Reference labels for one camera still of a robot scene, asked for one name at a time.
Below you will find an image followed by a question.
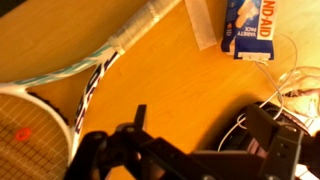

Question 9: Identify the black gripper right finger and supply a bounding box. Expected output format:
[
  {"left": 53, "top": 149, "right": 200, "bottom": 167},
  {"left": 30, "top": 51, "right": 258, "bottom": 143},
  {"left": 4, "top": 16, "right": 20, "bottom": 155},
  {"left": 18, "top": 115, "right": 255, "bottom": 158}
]
[{"left": 245, "top": 103, "right": 320, "bottom": 180}]

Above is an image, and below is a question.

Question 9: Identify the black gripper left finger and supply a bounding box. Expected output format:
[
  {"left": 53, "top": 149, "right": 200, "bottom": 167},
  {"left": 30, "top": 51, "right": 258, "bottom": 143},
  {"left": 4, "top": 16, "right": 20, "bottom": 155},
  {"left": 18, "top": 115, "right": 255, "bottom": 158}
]
[{"left": 64, "top": 104, "right": 214, "bottom": 180}]

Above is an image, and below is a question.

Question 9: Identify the clear plastic bag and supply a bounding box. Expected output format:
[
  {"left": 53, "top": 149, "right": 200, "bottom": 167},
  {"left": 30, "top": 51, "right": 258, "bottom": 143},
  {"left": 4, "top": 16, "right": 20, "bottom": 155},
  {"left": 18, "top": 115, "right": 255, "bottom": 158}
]
[{"left": 278, "top": 65, "right": 320, "bottom": 119}]

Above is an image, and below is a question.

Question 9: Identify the blue band-aid box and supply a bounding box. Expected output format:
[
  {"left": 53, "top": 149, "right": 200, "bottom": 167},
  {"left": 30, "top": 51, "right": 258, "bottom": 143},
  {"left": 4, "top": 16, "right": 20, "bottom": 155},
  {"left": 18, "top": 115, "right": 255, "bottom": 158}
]
[{"left": 220, "top": 0, "right": 278, "bottom": 62}]

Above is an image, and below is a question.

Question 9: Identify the thin white cable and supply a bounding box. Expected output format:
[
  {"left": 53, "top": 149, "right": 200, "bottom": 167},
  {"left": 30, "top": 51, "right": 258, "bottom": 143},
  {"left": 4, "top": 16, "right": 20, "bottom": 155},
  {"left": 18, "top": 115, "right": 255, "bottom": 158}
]
[{"left": 216, "top": 31, "right": 299, "bottom": 153}]

